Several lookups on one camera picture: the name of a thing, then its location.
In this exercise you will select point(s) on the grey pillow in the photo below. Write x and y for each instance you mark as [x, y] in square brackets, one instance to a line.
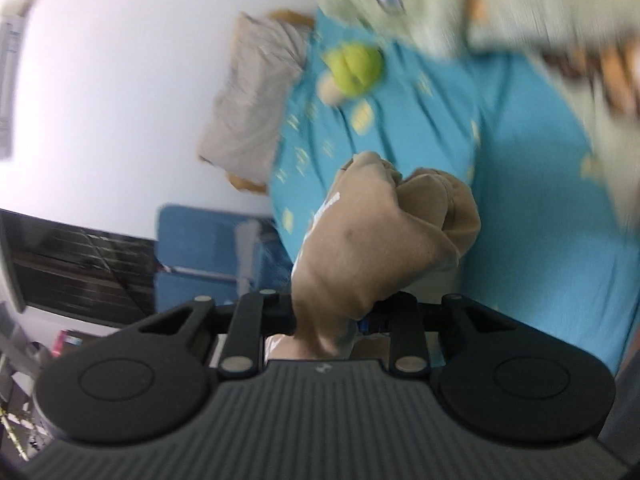
[255, 100]

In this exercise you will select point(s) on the green fleece blanket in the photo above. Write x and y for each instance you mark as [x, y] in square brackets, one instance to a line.
[589, 49]

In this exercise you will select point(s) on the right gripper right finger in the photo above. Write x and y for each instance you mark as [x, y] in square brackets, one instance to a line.
[399, 316]

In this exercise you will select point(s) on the near blue covered chair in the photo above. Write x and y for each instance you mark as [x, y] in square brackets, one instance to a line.
[215, 254]

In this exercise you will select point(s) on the tan t-shirt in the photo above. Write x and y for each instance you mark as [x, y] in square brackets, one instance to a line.
[376, 233]

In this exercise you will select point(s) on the teal bed sheet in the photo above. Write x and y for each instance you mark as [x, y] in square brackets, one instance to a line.
[550, 251]

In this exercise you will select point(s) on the green beige plush toy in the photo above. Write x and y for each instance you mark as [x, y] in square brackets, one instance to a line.
[352, 70]

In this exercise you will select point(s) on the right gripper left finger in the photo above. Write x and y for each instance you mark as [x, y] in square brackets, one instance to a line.
[256, 317]

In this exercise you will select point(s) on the dark barred window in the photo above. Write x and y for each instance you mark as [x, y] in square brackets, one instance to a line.
[84, 274]

